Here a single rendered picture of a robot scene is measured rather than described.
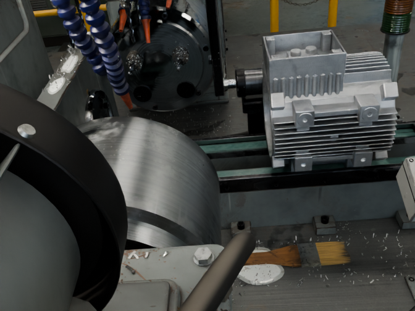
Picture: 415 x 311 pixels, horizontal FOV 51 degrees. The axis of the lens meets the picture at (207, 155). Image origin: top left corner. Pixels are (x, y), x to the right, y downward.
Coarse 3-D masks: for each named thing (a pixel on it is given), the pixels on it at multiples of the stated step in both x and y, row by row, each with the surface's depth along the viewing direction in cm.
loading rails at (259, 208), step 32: (224, 160) 90; (256, 160) 90; (384, 160) 81; (224, 192) 81; (256, 192) 81; (288, 192) 81; (320, 192) 81; (352, 192) 81; (384, 192) 81; (224, 224) 86; (256, 224) 86; (288, 224) 86; (320, 224) 83
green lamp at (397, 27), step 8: (384, 16) 99; (392, 16) 97; (400, 16) 96; (408, 16) 97; (384, 24) 100; (392, 24) 98; (400, 24) 97; (408, 24) 98; (392, 32) 99; (400, 32) 98
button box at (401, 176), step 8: (408, 160) 56; (400, 168) 58; (408, 168) 56; (400, 176) 58; (408, 176) 56; (400, 184) 59; (408, 184) 56; (408, 192) 56; (408, 200) 56; (408, 208) 57; (408, 216) 57
